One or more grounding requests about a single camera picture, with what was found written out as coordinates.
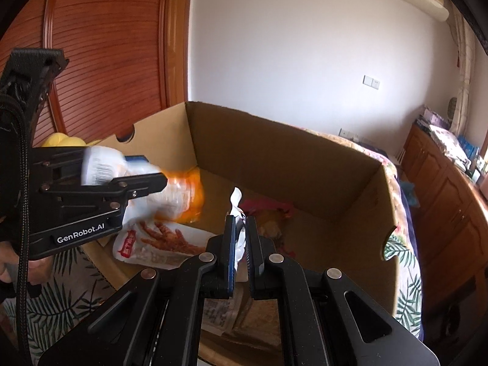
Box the dark red snack packet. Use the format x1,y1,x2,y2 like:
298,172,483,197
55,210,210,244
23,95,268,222
239,197,294,218

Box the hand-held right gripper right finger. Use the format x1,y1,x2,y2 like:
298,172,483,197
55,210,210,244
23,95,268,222
246,217,439,366

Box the wooden slatted wardrobe door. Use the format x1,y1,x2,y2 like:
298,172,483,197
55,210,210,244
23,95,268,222
0,0,193,149

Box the purple box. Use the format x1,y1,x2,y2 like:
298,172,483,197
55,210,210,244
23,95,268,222
417,106,448,128

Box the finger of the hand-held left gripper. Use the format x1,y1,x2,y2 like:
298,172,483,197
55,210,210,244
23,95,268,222
40,173,168,214
32,147,147,184

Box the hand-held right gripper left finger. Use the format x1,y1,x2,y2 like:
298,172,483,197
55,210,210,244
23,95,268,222
38,215,237,366

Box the wooden cabinet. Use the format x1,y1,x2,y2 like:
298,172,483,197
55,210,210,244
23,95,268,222
400,122,488,313

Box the clear biscuit tray packet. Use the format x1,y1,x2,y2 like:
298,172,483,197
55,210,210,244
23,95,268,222
204,296,250,338

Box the silver crinkled snack packet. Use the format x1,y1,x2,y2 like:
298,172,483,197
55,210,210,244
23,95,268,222
228,187,250,281

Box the dark blue blanket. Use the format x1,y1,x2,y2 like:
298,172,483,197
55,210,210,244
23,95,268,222
396,175,425,342

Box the person's left hand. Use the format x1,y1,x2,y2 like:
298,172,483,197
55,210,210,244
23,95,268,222
0,215,52,286

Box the blue packets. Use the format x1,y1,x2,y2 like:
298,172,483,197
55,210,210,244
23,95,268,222
459,135,481,161

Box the patterned curtain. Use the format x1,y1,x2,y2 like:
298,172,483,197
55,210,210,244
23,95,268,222
446,0,477,138

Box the brown cardboard box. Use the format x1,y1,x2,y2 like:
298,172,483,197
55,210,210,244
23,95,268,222
78,101,399,366

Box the blue cloth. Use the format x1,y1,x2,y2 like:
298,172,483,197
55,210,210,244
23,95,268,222
398,179,420,208

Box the orange white barcode snack packet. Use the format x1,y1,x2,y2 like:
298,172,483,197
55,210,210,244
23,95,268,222
82,145,204,224

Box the stack of printed cloth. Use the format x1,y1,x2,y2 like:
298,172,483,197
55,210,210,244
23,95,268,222
429,124,471,168

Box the white vacuum snack packet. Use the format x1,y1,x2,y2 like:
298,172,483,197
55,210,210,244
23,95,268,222
112,219,218,269

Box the yellow plush toy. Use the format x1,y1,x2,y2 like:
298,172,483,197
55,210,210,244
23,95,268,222
41,132,100,149

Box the leaf print bedsheet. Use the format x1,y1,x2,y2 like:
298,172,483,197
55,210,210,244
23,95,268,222
0,232,423,355

